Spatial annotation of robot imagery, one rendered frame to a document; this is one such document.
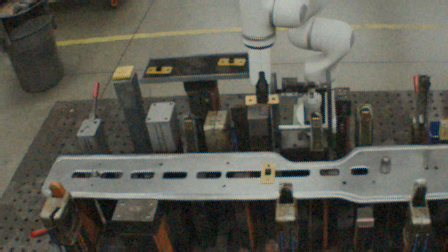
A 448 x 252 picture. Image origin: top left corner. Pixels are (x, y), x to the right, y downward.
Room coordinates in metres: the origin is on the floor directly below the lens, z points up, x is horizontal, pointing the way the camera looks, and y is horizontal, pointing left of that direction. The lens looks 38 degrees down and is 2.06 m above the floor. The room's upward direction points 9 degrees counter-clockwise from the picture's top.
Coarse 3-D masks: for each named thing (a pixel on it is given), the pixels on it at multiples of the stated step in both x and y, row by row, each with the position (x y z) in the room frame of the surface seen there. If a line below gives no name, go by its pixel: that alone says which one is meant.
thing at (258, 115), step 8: (248, 112) 1.33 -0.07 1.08; (256, 112) 1.32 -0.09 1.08; (264, 112) 1.31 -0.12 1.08; (248, 120) 1.29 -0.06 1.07; (256, 120) 1.29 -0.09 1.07; (264, 120) 1.28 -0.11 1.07; (256, 128) 1.29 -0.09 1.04; (264, 128) 1.28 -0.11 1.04; (256, 136) 1.29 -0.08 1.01; (264, 136) 1.29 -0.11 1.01; (272, 136) 1.33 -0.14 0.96; (256, 144) 1.29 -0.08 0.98; (264, 144) 1.29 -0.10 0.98; (256, 176) 1.30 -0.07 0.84; (264, 200) 1.30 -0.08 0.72
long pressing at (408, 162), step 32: (64, 160) 1.33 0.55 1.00; (96, 160) 1.31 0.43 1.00; (128, 160) 1.28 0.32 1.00; (160, 160) 1.26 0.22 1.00; (192, 160) 1.24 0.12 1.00; (224, 160) 1.21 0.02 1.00; (256, 160) 1.19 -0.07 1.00; (352, 160) 1.12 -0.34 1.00; (416, 160) 1.07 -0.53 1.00; (96, 192) 1.16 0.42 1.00; (128, 192) 1.14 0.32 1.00; (160, 192) 1.12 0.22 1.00; (192, 192) 1.10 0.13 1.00; (224, 192) 1.08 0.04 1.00; (256, 192) 1.06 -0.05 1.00; (320, 192) 1.02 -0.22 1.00; (352, 192) 0.99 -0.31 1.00; (384, 192) 0.97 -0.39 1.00
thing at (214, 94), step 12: (192, 84) 1.47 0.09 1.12; (204, 84) 1.46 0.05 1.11; (216, 84) 1.51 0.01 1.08; (192, 96) 1.48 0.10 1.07; (204, 96) 1.47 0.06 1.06; (216, 96) 1.48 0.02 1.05; (192, 108) 1.48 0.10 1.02; (204, 108) 1.47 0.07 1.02; (216, 108) 1.46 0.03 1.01; (204, 120) 1.47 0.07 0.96; (204, 132) 1.47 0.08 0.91; (204, 144) 1.47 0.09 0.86
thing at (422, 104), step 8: (424, 80) 1.16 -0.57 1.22; (424, 88) 1.18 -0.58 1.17; (424, 96) 1.18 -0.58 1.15; (416, 104) 1.18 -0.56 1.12; (424, 104) 1.17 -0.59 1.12; (416, 112) 1.17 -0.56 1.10; (424, 112) 1.17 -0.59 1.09; (416, 120) 1.16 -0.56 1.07; (424, 120) 1.16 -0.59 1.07; (416, 128) 1.16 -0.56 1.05
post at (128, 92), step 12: (132, 72) 1.57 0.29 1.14; (120, 84) 1.53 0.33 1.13; (132, 84) 1.52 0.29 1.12; (120, 96) 1.53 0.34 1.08; (132, 96) 1.52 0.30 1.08; (132, 108) 1.53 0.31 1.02; (132, 120) 1.53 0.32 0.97; (144, 120) 1.56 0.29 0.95; (132, 132) 1.53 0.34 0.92; (144, 132) 1.53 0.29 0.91; (144, 144) 1.53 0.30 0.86
